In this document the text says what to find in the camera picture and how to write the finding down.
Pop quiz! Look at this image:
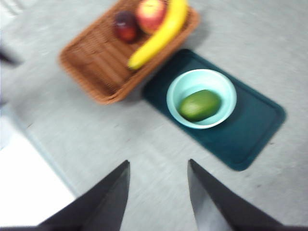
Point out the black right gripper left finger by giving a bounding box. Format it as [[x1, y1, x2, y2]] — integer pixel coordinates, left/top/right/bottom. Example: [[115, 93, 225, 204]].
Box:
[[0, 160, 130, 231]]

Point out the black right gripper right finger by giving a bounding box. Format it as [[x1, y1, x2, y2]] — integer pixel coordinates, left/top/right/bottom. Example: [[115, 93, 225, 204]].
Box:
[[187, 158, 308, 231]]

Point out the green avocado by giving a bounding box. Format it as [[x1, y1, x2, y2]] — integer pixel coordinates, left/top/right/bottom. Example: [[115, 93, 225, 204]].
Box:
[[179, 90, 221, 122]]

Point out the teal ceramic bowl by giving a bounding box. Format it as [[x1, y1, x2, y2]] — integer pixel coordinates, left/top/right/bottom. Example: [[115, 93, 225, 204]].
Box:
[[166, 69, 238, 130]]

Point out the black rectangular tray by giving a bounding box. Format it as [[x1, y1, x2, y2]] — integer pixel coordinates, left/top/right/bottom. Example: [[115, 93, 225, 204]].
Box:
[[143, 49, 287, 172]]

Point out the brown wicker basket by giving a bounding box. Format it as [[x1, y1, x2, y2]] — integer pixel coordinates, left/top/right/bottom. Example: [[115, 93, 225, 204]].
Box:
[[59, 0, 200, 105]]

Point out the yellow banana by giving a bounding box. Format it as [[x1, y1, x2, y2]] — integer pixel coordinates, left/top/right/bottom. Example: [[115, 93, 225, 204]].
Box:
[[127, 0, 188, 70]]

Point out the dark red plum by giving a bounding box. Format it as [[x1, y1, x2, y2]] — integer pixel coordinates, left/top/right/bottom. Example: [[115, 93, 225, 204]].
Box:
[[114, 11, 138, 43]]

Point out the red apple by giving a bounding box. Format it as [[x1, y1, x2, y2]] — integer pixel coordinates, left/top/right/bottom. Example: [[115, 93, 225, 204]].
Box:
[[136, 0, 167, 35]]

